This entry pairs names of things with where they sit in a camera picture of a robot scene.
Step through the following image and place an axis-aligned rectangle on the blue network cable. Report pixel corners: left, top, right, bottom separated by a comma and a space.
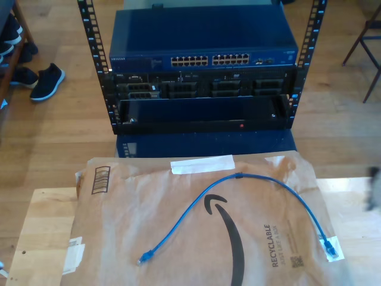
136, 172, 340, 266

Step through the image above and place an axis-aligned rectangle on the short white tape piece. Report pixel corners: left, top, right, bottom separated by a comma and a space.
318, 235, 345, 263

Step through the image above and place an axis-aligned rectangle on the long white tape strip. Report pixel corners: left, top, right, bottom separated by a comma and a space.
170, 154, 236, 176

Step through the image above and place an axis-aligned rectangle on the black rack shelf tray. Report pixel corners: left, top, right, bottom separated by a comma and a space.
114, 94, 294, 135

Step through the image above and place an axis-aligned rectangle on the black rack server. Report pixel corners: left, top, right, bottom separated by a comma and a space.
111, 70, 298, 99

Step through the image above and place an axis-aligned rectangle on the white shipping label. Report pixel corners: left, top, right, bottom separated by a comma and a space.
63, 236, 86, 274

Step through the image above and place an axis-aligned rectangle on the dark sneaker white sole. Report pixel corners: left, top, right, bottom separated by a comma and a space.
0, 41, 15, 57
29, 62, 66, 102
10, 66, 39, 89
0, 13, 24, 46

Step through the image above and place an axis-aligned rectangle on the dark shoe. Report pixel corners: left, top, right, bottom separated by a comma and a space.
17, 41, 39, 64

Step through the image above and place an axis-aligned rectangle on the wooden shoe rack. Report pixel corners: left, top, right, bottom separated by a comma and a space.
0, 0, 34, 105

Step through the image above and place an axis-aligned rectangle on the blue network switch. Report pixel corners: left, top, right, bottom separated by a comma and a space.
108, 5, 299, 72

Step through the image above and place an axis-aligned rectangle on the black open rack frame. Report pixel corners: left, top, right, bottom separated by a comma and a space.
76, 0, 328, 135

